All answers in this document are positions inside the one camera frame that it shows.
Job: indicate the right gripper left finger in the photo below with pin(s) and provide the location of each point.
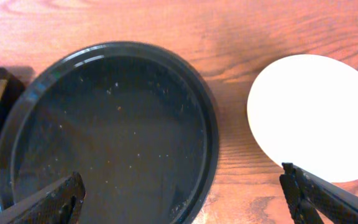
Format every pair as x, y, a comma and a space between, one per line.
58, 203

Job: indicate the round black tray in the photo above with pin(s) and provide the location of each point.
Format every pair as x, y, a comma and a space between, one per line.
135, 120

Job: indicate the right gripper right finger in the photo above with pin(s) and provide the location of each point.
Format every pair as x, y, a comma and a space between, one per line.
308, 195

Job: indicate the mint plate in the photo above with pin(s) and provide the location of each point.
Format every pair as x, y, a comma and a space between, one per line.
303, 109

